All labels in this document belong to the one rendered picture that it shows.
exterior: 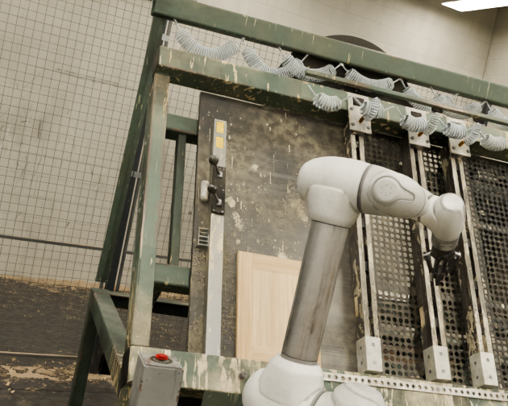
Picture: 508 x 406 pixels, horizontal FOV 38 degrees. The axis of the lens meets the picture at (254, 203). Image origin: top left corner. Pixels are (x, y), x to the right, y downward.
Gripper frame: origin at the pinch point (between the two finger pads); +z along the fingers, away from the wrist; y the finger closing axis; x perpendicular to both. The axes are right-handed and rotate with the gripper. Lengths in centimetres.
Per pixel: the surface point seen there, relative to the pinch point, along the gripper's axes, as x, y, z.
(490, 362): -14.4, 21.2, 35.2
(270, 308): -12, -59, 1
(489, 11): 640, 169, 340
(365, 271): 9.3, -24.8, 8.9
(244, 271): -1, -69, -6
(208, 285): -11, -80, -12
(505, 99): 140, 54, 42
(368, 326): -12.9, -24.7, 12.1
